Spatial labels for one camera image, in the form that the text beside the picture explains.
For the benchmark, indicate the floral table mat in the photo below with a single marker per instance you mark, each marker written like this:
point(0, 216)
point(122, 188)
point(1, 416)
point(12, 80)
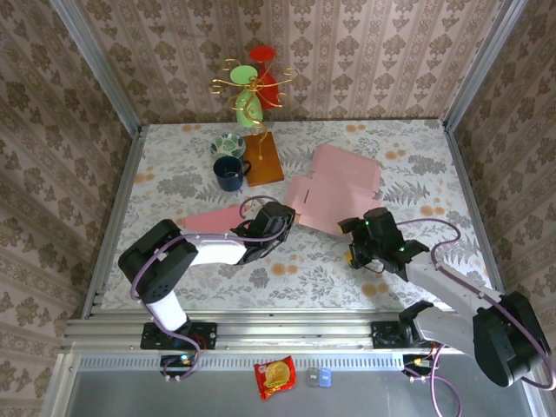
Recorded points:
point(304, 286)

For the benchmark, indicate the red plastic goblet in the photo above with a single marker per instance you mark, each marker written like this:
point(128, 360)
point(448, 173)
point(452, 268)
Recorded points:
point(262, 53)

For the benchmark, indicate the small grey packet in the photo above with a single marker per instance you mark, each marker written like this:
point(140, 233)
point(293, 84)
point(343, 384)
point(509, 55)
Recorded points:
point(312, 377)

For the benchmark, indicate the leaf pattern bowl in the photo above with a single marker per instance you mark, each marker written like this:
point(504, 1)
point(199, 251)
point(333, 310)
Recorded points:
point(227, 145)

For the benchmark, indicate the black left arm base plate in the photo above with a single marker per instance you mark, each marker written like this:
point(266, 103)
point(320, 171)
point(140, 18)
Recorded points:
point(208, 335)

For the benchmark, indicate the small left circuit board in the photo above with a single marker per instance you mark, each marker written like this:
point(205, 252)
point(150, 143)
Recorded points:
point(178, 362)

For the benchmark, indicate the small blue packet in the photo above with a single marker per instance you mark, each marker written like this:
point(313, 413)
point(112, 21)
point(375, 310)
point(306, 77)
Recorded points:
point(325, 377)

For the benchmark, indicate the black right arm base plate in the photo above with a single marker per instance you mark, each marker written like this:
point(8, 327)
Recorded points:
point(382, 335)

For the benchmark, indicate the small right circuit board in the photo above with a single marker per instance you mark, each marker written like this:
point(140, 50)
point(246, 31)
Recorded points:
point(417, 362)

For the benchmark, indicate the red snack packet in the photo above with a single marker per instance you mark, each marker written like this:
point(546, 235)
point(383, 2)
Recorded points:
point(274, 377)

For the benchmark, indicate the grey metal shelf plate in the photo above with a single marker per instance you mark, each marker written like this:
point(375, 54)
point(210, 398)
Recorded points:
point(174, 399)

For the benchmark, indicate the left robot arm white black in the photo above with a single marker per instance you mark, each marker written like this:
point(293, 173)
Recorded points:
point(217, 249)

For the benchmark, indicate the pink paper box white inside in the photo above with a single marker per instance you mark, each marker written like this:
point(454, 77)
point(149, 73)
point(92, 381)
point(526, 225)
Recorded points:
point(339, 182)
point(208, 221)

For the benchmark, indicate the small circuit board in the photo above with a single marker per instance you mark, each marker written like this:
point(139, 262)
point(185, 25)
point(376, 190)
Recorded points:
point(178, 362)
point(417, 362)

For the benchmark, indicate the dark blue mug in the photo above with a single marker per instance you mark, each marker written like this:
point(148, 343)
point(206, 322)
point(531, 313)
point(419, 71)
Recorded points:
point(228, 174)

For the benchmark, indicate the aluminium extrusion frame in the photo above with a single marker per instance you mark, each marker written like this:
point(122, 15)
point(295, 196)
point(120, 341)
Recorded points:
point(295, 334)

